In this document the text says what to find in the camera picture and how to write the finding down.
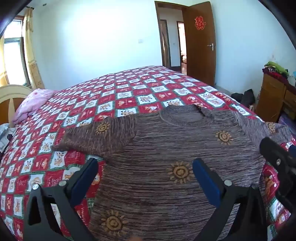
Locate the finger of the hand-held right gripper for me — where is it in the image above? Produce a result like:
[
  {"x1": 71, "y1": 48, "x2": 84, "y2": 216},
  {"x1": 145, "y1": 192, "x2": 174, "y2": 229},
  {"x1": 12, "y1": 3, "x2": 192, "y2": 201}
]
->
[{"x1": 259, "y1": 137, "x2": 296, "y2": 202}]

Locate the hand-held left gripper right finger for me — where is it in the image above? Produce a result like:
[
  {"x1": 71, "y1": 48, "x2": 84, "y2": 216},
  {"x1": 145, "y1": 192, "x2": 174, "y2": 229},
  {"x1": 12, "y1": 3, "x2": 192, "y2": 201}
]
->
[{"x1": 192, "y1": 158, "x2": 269, "y2": 241}]

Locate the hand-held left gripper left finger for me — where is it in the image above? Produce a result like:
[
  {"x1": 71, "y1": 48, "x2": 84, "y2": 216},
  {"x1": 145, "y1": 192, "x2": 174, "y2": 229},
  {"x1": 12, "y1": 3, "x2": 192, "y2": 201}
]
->
[{"x1": 23, "y1": 158, "x2": 100, "y2": 241}]

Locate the brown knitted sweater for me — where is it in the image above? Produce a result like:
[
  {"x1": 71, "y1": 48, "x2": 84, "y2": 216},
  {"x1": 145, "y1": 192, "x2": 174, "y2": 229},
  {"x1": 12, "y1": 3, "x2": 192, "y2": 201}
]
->
[{"x1": 52, "y1": 104, "x2": 293, "y2": 241}]

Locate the pile of clothes on dresser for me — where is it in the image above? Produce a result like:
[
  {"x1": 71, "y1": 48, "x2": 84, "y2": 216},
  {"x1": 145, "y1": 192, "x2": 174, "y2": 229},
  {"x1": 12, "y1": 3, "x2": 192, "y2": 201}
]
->
[{"x1": 265, "y1": 61, "x2": 289, "y2": 78}]

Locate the wooden cabinet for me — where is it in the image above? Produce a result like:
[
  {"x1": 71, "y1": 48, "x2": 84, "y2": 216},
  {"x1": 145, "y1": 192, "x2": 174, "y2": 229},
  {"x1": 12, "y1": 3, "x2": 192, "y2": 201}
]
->
[{"x1": 255, "y1": 72, "x2": 296, "y2": 123}]

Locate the large black bag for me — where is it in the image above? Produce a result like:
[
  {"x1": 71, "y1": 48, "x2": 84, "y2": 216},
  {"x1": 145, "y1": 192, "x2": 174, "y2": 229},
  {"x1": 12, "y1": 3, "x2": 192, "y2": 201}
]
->
[{"x1": 240, "y1": 89, "x2": 256, "y2": 106}]

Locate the dark red cloth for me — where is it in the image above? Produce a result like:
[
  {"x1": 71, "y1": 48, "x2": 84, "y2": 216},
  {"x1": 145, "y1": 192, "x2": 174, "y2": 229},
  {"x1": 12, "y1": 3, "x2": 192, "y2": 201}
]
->
[{"x1": 262, "y1": 67, "x2": 296, "y2": 86}]

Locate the red printed bedspread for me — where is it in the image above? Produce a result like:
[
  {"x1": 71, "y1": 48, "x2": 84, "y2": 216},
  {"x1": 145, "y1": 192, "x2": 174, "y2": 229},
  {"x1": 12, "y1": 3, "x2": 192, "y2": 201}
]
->
[{"x1": 0, "y1": 65, "x2": 296, "y2": 241}]

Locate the pale patterned cloth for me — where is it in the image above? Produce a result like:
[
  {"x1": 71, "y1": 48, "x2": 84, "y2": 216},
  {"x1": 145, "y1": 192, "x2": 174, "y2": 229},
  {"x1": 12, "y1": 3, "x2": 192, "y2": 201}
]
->
[{"x1": 0, "y1": 123, "x2": 16, "y2": 153}]

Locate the pink pillow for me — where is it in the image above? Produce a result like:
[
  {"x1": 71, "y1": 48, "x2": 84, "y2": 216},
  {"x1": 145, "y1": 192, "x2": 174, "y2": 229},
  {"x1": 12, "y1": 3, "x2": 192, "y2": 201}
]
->
[{"x1": 12, "y1": 89, "x2": 56, "y2": 123}]

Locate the cream wooden headboard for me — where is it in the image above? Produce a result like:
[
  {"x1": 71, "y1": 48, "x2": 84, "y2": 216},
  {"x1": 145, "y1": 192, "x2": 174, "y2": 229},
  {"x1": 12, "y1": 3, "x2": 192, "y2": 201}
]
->
[{"x1": 0, "y1": 85, "x2": 31, "y2": 126}]

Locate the brown wooden door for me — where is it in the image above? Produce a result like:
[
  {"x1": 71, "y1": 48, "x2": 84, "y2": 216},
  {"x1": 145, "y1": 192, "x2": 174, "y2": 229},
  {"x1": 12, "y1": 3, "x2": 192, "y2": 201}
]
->
[{"x1": 181, "y1": 1, "x2": 216, "y2": 87}]

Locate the yellow patterned curtain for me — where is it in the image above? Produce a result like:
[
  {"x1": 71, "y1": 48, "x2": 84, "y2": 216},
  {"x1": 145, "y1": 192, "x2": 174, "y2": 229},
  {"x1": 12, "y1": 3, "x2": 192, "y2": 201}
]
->
[{"x1": 23, "y1": 7, "x2": 45, "y2": 90}]

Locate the window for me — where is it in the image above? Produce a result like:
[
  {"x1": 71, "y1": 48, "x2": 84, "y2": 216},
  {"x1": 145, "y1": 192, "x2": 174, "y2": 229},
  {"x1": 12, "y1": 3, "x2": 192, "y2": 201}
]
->
[{"x1": 3, "y1": 16, "x2": 30, "y2": 87}]

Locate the red paper door decoration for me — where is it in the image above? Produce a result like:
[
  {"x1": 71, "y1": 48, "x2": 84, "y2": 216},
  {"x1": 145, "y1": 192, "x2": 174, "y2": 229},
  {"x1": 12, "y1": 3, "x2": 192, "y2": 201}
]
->
[{"x1": 195, "y1": 16, "x2": 207, "y2": 30}]

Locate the brown door frame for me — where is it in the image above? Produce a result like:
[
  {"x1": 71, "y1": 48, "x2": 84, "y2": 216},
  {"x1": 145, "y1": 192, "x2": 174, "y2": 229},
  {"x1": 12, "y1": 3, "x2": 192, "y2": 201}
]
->
[{"x1": 154, "y1": 1, "x2": 185, "y2": 72}]

